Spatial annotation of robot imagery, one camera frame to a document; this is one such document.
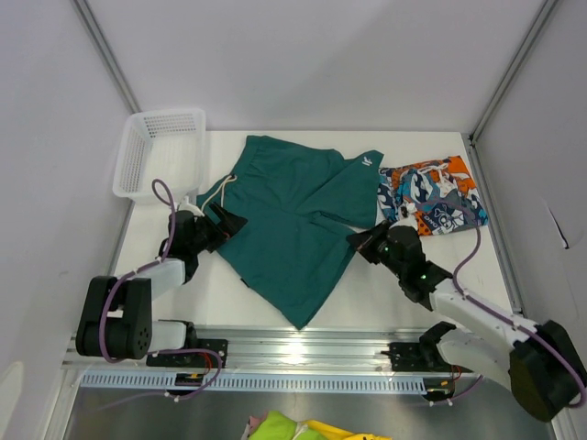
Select lime green cloth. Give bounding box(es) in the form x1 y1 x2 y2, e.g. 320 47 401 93
246 411 301 440

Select green shorts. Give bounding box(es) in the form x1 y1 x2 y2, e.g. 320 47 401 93
196 135 383 329

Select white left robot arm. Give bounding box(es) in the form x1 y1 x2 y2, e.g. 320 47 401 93
75 203 248 367

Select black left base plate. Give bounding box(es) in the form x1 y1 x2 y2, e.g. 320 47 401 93
146 339 229 369

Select white plastic basket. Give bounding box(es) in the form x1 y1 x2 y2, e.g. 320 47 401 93
112 108 207 204

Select white slotted cable duct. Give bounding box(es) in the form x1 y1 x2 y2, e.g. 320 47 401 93
80 370 426 395

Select aluminium frame post right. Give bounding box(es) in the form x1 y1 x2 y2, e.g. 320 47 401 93
469 0 561 144

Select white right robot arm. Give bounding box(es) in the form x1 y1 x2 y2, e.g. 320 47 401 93
347 221 586 422

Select aluminium frame post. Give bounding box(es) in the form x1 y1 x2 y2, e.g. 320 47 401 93
71 0 141 114
469 0 561 144

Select aluminium mounting rail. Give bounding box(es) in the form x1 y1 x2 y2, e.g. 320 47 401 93
61 325 505 380

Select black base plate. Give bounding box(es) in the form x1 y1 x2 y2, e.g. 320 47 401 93
146 339 229 369
380 342 456 373

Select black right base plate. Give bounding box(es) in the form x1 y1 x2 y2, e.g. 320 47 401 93
380 342 456 373

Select yellow cloth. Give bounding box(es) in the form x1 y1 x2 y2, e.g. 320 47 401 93
293 420 372 440

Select colourful patterned shorts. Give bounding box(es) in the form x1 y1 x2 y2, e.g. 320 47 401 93
377 156 489 237

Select aluminium frame post left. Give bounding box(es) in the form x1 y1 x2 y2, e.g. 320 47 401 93
71 0 141 114

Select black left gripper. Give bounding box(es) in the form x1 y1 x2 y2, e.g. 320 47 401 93
189 202 246 254

